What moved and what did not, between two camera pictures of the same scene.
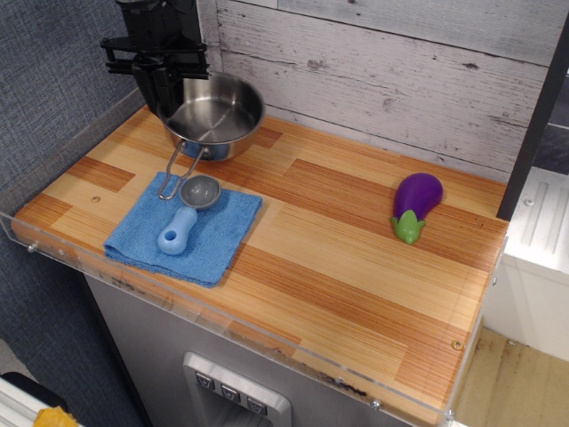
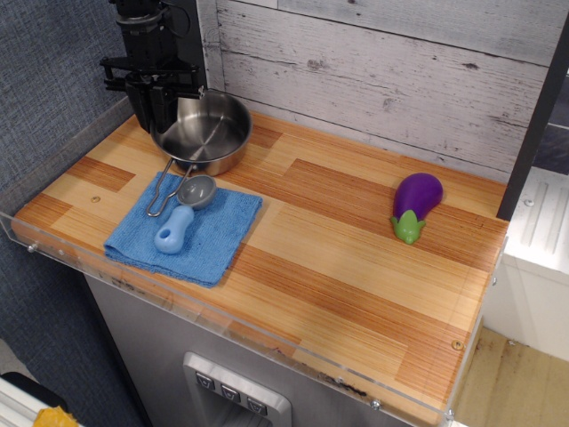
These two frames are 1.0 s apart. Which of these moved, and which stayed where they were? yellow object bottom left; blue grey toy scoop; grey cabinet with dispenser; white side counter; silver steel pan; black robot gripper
Moved: silver steel pan; black robot gripper
Stayed: blue grey toy scoop; grey cabinet with dispenser; white side counter; yellow object bottom left
